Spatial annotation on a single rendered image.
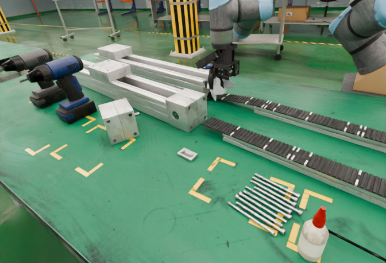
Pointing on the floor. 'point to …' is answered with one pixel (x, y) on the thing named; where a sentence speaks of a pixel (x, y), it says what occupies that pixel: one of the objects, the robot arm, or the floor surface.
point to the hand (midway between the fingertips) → (217, 94)
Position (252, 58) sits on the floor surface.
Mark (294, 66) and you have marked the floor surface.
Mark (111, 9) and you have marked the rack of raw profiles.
